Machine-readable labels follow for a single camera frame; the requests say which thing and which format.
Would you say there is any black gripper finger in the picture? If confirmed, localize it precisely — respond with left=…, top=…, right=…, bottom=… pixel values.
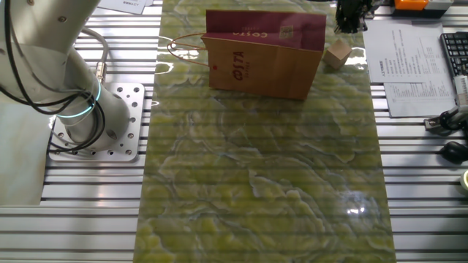
left=334, top=17, right=352, bottom=35
left=350, top=16, right=369, bottom=34

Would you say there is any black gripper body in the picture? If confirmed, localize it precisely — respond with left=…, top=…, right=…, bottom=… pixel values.
left=335, top=0, right=374, bottom=21

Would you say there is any small wooden cube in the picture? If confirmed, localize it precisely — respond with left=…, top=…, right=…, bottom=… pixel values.
left=322, top=38, right=353, bottom=70

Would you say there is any Costa kraft maroon paper bag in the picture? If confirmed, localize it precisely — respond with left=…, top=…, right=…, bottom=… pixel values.
left=167, top=9, right=328, bottom=101

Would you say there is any titled instruction paper sheet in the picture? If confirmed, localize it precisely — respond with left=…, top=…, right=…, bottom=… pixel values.
left=361, top=18, right=455, bottom=84
left=97, top=0, right=147, bottom=15

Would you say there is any orange grey device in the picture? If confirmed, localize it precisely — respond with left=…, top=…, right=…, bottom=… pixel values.
left=389, top=0, right=455, bottom=19

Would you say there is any black keyboard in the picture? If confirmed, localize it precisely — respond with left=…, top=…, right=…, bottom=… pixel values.
left=439, top=31, right=468, bottom=80

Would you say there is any green marble pattern mat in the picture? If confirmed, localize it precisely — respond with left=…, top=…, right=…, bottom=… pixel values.
left=132, top=0, right=398, bottom=263

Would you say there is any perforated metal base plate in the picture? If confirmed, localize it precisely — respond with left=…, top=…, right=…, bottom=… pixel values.
left=48, top=82, right=146, bottom=162

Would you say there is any grey base cable with connector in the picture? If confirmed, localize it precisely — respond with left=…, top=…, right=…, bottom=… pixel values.
left=78, top=27, right=110, bottom=87

